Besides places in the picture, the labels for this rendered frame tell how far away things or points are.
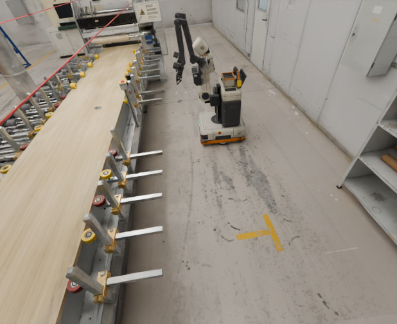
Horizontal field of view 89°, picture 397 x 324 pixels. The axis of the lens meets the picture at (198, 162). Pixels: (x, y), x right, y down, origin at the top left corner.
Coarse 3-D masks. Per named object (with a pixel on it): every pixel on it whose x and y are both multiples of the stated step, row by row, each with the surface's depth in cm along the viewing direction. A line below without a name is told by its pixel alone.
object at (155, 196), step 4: (140, 196) 140; (144, 196) 140; (148, 196) 140; (152, 196) 139; (156, 196) 139; (160, 196) 139; (124, 200) 139; (128, 200) 139; (132, 200) 138; (136, 200) 138; (140, 200) 139; (144, 200) 140; (148, 200) 140; (104, 204) 138; (108, 204) 138; (100, 208) 139
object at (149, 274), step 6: (156, 270) 105; (162, 270) 105; (120, 276) 104; (126, 276) 104; (132, 276) 104; (138, 276) 103; (144, 276) 103; (150, 276) 103; (156, 276) 104; (108, 282) 103; (114, 282) 102; (120, 282) 103; (126, 282) 104
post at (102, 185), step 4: (104, 180) 120; (100, 184) 118; (104, 184) 119; (100, 188) 120; (104, 188) 120; (108, 188) 124; (104, 192) 123; (108, 192) 123; (108, 196) 126; (112, 196) 129; (108, 200) 128; (112, 200) 129; (116, 200) 134; (112, 204) 132; (116, 204) 133; (120, 212) 138; (120, 216) 141; (124, 216) 144
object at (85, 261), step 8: (128, 88) 303; (120, 120) 239; (120, 128) 234; (120, 136) 230; (112, 144) 202; (112, 176) 190; (96, 208) 150; (96, 216) 148; (88, 248) 131; (80, 256) 122; (88, 256) 130; (80, 264) 120; (88, 264) 128; (88, 272) 127; (72, 296) 109; (80, 296) 116; (72, 304) 108; (80, 304) 115; (64, 312) 101; (72, 312) 107; (80, 312) 114; (64, 320) 101; (72, 320) 106
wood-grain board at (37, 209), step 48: (96, 96) 258; (48, 144) 189; (96, 144) 182; (0, 192) 148; (48, 192) 144; (96, 192) 142; (0, 240) 119; (48, 240) 116; (0, 288) 100; (48, 288) 98
